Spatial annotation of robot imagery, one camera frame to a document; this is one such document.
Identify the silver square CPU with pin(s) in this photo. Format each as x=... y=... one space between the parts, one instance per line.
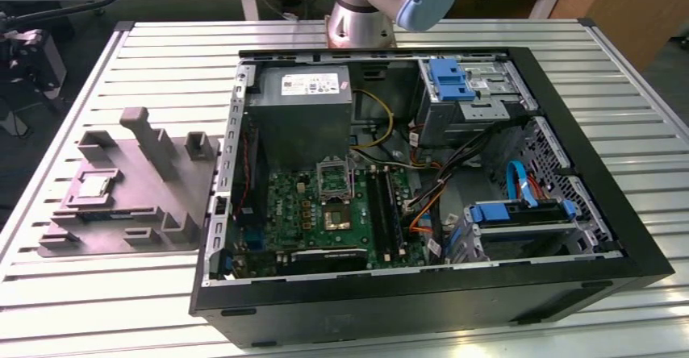
x=96 y=186

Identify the CPU socket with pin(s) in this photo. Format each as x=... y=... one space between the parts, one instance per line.
x=339 y=219

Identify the grey plastic parts rack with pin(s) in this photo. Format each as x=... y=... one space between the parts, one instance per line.
x=141 y=196

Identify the green RAM stick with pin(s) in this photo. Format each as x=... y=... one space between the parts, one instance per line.
x=108 y=214

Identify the grey power supply unit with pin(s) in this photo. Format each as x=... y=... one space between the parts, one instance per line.
x=301 y=132

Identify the green motherboard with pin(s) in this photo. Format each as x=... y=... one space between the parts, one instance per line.
x=291 y=213

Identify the black graphics card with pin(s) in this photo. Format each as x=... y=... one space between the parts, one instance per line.
x=324 y=259

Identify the black RAM slot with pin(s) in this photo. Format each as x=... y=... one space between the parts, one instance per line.
x=379 y=213
x=393 y=213

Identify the empty blue disk carrier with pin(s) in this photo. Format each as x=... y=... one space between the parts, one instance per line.
x=447 y=80

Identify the metal drive cage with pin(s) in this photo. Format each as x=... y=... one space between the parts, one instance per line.
x=480 y=112

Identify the metal disk bay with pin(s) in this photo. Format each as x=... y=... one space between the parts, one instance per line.
x=468 y=245

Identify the hard disk in blue carrier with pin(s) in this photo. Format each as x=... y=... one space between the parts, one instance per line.
x=493 y=213

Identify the black open PC case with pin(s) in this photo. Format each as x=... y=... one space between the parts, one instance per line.
x=431 y=305

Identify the wooden cabinet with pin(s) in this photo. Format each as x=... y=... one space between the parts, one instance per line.
x=635 y=11

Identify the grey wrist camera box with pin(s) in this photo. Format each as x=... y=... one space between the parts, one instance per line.
x=52 y=59

